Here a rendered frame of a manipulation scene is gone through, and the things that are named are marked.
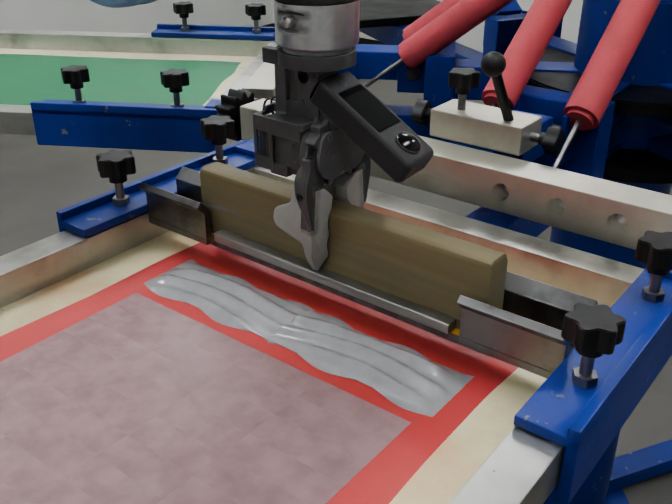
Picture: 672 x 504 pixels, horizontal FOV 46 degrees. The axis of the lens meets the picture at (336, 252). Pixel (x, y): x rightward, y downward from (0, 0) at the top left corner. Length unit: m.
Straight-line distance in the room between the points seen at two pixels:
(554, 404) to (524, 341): 0.08
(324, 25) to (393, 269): 0.23
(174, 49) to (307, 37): 1.15
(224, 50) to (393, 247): 1.13
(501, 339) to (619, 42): 0.59
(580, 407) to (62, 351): 0.46
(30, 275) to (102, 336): 0.13
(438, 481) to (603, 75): 0.69
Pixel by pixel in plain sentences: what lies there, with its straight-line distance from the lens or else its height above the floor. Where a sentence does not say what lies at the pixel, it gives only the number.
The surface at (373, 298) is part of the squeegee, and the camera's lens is 0.75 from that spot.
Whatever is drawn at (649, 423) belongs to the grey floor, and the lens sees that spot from 2.31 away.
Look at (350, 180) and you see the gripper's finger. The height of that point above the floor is 1.08.
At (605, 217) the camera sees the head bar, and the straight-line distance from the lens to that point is 0.89.
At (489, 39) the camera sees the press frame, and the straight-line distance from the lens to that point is 1.73.
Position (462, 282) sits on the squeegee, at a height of 1.03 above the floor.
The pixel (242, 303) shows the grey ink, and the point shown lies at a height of 0.96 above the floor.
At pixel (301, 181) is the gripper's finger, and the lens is 0.72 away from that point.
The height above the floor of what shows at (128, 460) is 0.95.
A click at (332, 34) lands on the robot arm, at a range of 0.70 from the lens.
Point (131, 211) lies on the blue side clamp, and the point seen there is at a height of 1.00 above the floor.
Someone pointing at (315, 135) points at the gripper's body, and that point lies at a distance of 0.72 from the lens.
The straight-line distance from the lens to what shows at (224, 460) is 0.63.
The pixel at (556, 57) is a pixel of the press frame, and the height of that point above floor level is 1.02.
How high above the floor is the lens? 1.37
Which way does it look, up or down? 27 degrees down
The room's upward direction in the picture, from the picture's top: straight up
